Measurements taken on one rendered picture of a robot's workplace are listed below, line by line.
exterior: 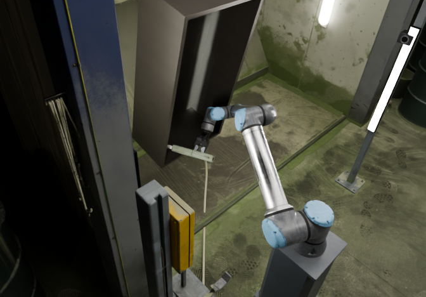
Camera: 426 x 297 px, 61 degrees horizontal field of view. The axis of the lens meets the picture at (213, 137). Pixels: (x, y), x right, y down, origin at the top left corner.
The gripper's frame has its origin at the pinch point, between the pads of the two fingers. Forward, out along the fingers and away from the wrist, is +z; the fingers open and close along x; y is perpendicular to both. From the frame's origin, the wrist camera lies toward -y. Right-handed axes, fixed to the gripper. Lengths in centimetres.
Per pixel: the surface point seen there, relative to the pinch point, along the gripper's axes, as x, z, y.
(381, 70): -117, -133, 95
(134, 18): 107, -106, 35
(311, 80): -57, -126, 147
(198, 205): -4.0, 34.8, 34.3
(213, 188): -8, 18, 49
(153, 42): 21, -47, -77
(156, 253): -40, 37, -151
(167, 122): 13.1, -11.7, -41.9
